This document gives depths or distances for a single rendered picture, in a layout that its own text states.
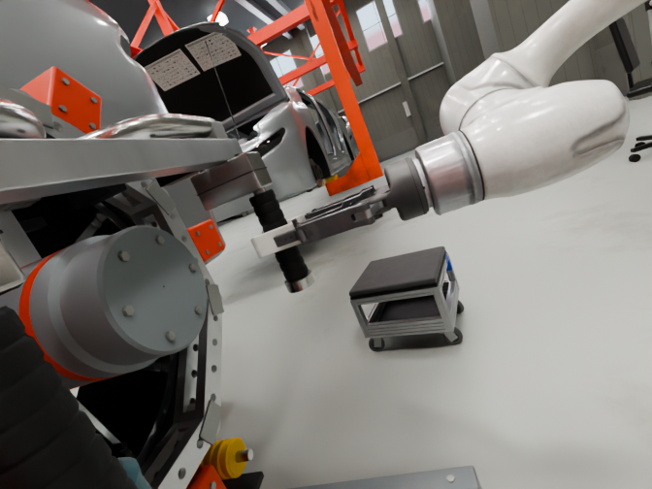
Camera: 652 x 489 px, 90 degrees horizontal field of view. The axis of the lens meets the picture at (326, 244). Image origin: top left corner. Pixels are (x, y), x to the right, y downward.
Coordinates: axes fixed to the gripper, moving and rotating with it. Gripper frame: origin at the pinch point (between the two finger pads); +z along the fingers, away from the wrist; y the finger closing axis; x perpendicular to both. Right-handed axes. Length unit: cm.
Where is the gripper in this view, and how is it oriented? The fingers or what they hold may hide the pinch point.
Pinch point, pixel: (280, 236)
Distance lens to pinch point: 46.7
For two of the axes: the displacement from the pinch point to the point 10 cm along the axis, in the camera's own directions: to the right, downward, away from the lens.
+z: -9.1, 3.2, 2.7
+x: -3.8, -9.0, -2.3
